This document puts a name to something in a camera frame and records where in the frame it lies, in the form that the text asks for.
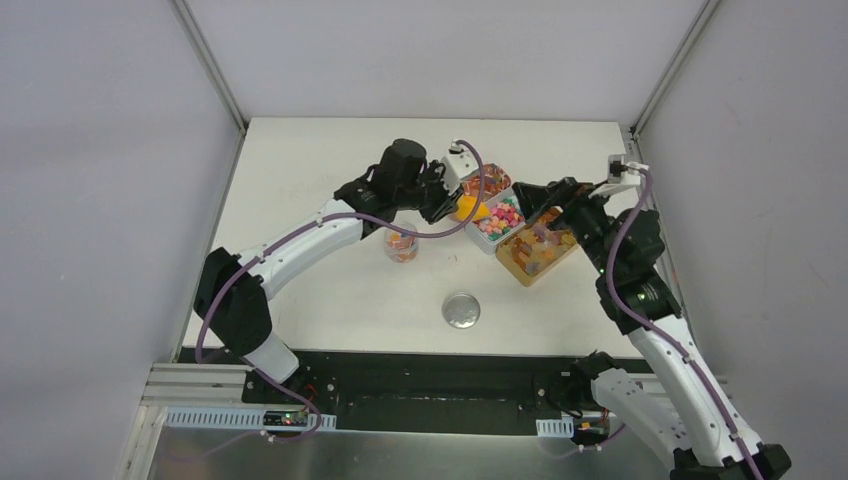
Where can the clear plastic jar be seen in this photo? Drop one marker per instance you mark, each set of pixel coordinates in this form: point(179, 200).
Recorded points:
point(400, 247)

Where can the pink oval lollipop tin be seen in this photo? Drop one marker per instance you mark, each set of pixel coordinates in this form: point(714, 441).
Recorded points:
point(494, 180)

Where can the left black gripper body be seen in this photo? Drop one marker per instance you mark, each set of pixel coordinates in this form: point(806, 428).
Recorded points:
point(433, 196)

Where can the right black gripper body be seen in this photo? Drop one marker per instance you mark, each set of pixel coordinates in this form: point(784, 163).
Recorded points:
point(584, 213)

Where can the orange plastic scoop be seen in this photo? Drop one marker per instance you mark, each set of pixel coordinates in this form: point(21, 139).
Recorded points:
point(467, 208)

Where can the silver round jar lid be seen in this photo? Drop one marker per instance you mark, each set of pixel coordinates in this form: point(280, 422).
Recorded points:
point(461, 310)

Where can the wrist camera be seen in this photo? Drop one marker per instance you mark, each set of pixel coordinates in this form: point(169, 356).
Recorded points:
point(457, 168)
point(624, 174)

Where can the yellow gummy candy tin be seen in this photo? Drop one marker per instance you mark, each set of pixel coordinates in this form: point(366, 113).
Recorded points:
point(533, 252)

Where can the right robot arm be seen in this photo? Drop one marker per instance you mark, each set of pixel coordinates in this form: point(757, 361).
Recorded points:
point(701, 435)

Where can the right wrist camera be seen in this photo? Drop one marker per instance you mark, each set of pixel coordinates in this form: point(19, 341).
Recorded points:
point(624, 174)

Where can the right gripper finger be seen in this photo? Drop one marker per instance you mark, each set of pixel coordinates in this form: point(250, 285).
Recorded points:
point(532, 196)
point(547, 214)

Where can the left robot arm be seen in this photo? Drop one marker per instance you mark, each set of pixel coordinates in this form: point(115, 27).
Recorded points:
point(235, 289)

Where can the grey star candy tin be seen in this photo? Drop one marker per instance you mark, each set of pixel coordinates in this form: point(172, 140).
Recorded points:
point(504, 220)

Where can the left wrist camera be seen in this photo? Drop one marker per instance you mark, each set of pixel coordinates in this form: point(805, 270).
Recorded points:
point(457, 168)

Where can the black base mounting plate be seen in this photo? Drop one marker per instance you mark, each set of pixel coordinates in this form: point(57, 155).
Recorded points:
point(436, 393)

